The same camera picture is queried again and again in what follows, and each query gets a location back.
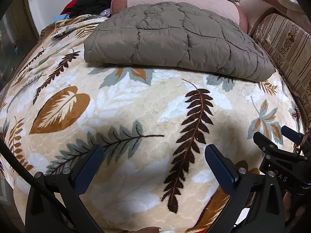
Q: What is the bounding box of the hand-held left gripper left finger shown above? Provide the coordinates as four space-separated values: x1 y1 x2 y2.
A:
25 144 105 233

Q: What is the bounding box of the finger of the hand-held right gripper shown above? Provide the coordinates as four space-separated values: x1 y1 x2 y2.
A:
253 131 304 161
282 126 305 142

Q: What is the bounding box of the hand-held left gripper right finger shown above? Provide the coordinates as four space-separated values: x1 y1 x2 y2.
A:
205 144 286 233

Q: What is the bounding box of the olive quilted jacket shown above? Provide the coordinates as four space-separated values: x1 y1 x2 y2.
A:
83 1 276 82

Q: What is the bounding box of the leaf print blanket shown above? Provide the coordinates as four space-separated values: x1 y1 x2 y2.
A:
0 15 307 233

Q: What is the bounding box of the striped floral side cushion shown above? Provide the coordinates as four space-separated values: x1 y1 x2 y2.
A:
253 13 311 107

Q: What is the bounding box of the glass door cabinet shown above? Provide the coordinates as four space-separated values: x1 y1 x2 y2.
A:
0 0 40 90

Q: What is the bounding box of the red garment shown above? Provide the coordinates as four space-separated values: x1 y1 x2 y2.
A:
60 0 83 15

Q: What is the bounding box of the black garment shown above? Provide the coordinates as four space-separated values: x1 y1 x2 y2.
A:
70 0 117 18

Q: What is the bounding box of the red white cord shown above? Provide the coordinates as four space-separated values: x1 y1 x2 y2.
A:
293 126 311 154

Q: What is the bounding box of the black cable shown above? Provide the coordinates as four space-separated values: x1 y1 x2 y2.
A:
0 138 71 224

